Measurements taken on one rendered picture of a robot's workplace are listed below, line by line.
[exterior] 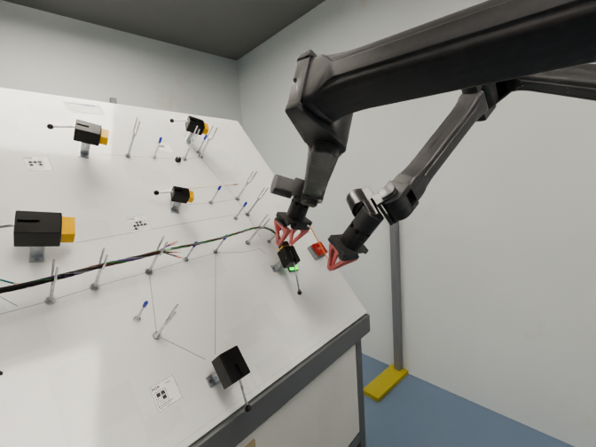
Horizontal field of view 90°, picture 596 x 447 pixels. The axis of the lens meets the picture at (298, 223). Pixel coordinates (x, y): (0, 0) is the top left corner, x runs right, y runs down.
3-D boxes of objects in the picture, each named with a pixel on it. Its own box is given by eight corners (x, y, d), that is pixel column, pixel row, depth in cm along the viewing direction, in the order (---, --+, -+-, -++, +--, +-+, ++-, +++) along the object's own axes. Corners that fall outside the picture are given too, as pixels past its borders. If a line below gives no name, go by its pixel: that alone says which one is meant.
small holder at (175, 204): (149, 197, 87) (155, 180, 82) (181, 202, 92) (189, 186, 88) (149, 209, 84) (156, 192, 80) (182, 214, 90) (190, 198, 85)
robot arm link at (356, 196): (397, 189, 66) (411, 214, 70) (379, 165, 75) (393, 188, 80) (350, 217, 69) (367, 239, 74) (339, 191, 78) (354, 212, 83)
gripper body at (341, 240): (325, 239, 75) (341, 218, 72) (350, 238, 82) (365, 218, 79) (341, 259, 72) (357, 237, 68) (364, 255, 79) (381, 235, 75)
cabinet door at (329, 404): (361, 432, 113) (356, 333, 108) (249, 581, 73) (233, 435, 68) (355, 428, 115) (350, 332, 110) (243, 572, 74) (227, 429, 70)
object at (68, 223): (60, 225, 62) (61, 215, 60) (73, 225, 63) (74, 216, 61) (59, 243, 60) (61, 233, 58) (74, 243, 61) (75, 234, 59)
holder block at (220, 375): (226, 425, 62) (247, 414, 57) (201, 370, 66) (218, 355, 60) (244, 411, 66) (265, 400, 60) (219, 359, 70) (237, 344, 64)
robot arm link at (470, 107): (494, 64, 71) (503, 102, 77) (470, 68, 76) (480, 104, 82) (388, 199, 64) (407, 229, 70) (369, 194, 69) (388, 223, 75)
